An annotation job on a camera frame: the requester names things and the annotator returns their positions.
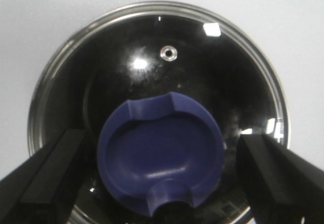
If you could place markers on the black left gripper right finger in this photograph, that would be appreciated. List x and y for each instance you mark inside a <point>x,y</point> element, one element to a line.
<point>280,186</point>

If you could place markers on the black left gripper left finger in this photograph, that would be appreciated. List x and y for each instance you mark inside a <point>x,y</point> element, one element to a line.
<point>44,188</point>

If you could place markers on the glass lid with blue knob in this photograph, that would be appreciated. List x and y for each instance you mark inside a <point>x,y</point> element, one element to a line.
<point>150,103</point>

